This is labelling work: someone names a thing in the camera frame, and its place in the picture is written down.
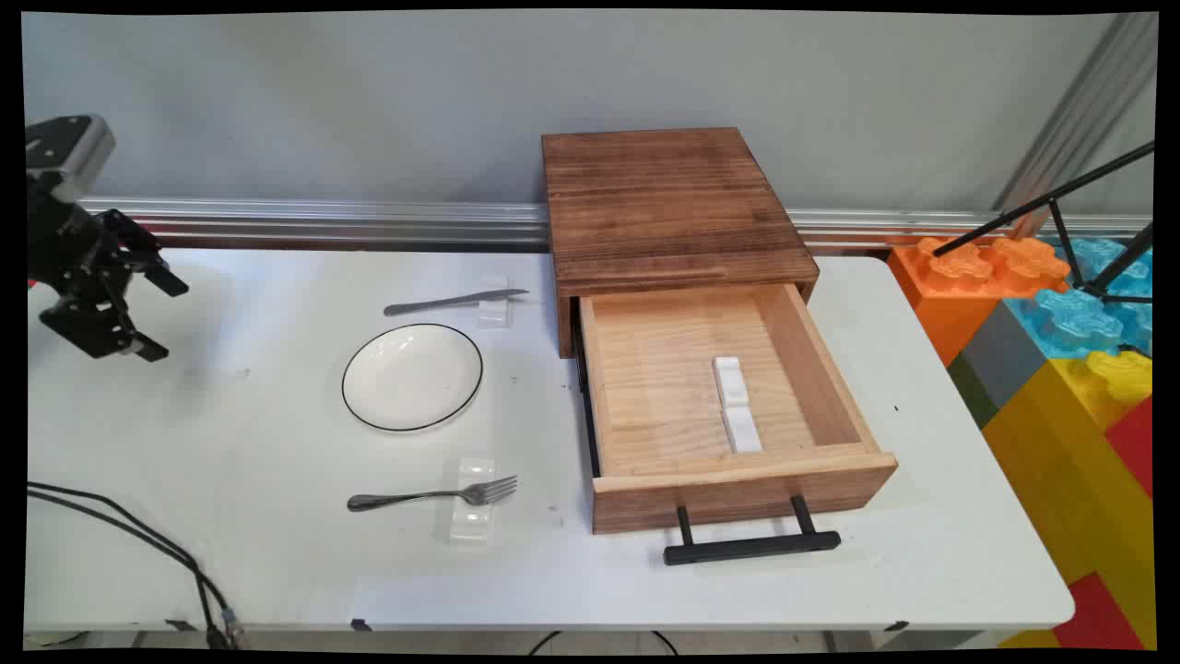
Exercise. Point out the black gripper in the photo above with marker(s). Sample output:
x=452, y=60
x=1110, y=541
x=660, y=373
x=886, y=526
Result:
x=66, y=242

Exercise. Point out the silver table knife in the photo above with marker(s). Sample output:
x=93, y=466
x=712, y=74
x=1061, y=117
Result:
x=442, y=302

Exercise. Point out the white plate with black rim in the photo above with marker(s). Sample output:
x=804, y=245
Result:
x=412, y=377

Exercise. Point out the silver fork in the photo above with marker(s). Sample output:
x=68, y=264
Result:
x=433, y=496

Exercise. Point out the clear knife rest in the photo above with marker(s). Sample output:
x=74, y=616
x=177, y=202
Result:
x=493, y=309

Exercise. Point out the clear fork rest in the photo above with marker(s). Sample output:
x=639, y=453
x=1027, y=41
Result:
x=471, y=526

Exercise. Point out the dark wooden cabinet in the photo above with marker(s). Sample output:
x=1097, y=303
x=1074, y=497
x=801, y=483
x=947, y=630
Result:
x=664, y=212

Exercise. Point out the light wooden drawer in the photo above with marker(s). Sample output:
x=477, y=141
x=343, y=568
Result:
x=682, y=397

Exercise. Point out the white cutlery rest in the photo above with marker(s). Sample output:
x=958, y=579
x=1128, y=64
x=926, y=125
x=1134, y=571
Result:
x=730, y=380
x=742, y=430

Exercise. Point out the orange toy block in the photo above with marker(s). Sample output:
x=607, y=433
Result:
x=959, y=281

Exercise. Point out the green toy block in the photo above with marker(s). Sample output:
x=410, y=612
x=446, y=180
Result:
x=973, y=392

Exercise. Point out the grey toy block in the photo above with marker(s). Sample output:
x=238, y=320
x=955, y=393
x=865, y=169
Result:
x=1000, y=355

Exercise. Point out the black tripod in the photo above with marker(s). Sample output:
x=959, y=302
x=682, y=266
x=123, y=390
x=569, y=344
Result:
x=1060, y=192

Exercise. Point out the blue toy block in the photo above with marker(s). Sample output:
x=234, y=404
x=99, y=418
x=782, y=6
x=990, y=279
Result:
x=1079, y=309

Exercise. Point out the yellow toy block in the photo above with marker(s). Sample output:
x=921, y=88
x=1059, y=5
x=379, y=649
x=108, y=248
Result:
x=1069, y=461

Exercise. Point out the diagonal aluminium profile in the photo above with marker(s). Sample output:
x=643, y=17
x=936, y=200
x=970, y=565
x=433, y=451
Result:
x=1074, y=115

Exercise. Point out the small red toy block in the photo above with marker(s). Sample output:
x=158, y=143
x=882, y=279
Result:
x=1134, y=443

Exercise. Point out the silver black wrist camera mount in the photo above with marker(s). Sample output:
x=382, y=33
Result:
x=66, y=152

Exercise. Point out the horizontal aluminium rail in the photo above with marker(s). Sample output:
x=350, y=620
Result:
x=369, y=221

